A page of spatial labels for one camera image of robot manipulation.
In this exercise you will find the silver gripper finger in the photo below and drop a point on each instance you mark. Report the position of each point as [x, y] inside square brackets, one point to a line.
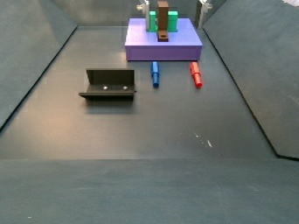
[205, 6]
[144, 8]

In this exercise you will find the blue peg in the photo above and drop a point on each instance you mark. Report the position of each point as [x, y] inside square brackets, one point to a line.
[155, 74]

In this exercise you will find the brown L-shaped hole piece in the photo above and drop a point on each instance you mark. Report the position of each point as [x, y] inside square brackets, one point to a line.
[161, 21]

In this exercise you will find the red peg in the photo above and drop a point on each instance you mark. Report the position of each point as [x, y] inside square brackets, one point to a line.
[196, 74]

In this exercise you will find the purple base block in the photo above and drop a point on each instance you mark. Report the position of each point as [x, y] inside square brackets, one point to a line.
[143, 47]

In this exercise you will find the green U-shaped block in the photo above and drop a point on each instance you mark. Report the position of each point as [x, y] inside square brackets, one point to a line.
[172, 21]

